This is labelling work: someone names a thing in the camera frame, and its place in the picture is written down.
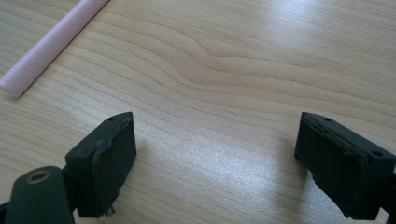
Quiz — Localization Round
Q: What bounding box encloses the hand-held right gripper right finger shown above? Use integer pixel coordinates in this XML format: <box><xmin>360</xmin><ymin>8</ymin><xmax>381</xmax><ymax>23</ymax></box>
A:
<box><xmin>293</xmin><ymin>111</ymin><xmax>396</xmax><ymax>221</ymax></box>

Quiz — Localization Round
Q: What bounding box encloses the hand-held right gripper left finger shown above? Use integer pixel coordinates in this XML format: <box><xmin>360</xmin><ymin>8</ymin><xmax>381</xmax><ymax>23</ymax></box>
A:
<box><xmin>64</xmin><ymin>111</ymin><xmax>138</xmax><ymax>218</ymax></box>

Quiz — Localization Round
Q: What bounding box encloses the pink toothbrush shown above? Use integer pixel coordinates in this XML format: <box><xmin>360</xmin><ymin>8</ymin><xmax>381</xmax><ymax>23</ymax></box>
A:
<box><xmin>0</xmin><ymin>0</ymin><xmax>110</xmax><ymax>99</ymax></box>

